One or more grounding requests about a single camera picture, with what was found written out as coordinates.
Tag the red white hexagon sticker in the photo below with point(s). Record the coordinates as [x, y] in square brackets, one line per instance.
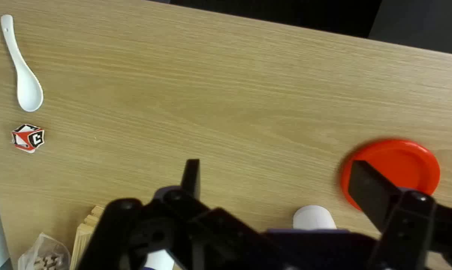
[28, 136]

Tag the light wooden block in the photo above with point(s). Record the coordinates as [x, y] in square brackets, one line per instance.
[82, 234]

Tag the orange plastic plate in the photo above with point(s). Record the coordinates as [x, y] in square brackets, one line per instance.
[404, 162]

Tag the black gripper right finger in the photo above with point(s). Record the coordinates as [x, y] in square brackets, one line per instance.
[372, 192]

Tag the clear plastic bag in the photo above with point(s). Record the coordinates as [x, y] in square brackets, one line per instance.
[45, 253]

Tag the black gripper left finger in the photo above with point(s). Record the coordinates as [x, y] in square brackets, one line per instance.
[191, 177]

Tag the white plastic mug cup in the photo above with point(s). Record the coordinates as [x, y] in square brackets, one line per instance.
[312, 217]

